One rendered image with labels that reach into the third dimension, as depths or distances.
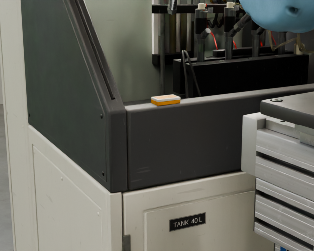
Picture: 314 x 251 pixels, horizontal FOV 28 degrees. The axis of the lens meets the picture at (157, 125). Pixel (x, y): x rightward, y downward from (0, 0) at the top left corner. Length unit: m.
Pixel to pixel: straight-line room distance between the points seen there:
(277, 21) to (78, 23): 0.64
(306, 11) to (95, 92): 0.60
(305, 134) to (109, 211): 0.48
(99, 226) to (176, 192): 0.17
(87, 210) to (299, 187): 0.57
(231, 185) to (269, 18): 0.67
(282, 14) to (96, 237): 0.76
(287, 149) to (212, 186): 0.43
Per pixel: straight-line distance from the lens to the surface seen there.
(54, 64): 1.42
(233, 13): 1.54
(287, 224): 0.93
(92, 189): 1.28
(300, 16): 0.68
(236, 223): 1.37
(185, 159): 1.25
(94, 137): 1.23
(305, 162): 0.87
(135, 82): 1.76
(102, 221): 1.26
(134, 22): 1.74
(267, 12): 0.70
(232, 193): 1.33
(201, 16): 1.49
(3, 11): 1.85
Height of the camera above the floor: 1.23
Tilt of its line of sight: 15 degrees down
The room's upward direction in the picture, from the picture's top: straight up
